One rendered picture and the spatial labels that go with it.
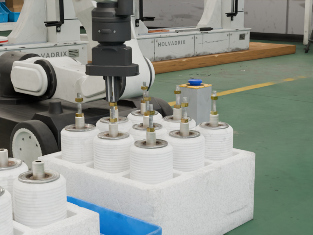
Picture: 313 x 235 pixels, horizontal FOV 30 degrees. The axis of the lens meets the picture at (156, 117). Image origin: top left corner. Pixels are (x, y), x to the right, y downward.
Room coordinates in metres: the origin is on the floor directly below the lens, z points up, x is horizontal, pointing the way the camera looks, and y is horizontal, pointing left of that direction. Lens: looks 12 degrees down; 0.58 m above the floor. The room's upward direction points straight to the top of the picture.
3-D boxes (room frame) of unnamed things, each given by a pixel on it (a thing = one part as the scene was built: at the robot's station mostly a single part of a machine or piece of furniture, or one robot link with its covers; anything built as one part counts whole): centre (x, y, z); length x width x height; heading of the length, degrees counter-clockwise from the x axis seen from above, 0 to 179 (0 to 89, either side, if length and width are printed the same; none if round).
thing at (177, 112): (1.51, -0.06, 0.26); 0.02 x 0.02 x 0.03
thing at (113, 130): (1.33, 0.10, 0.26); 0.02 x 0.02 x 0.03
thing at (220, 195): (1.42, 0.02, 0.09); 0.39 x 0.39 x 0.18; 49
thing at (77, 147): (1.41, 0.19, 0.16); 0.10 x 0.10 x 0.18
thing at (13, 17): (6.77, 1.60, 0.36); 0.50 x 0.38 x 0.21; 47
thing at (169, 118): (1.51, -0.06, 0.25); 0.08 x 0.08 x 0.01
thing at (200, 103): (1.68, -0.11, 0.16); 0.07 x 0.07 x 0.31; 49
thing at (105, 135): (1.33, 0.10, 0.25); 0.08 x 0.08 x 0.01
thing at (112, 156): (1.33, 0.10, 0.16); 0.10 x 0.10 x 0.18
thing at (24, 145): (1.73, 0.38, 0.10); 0.20 x 0.05 x 0.20; 46
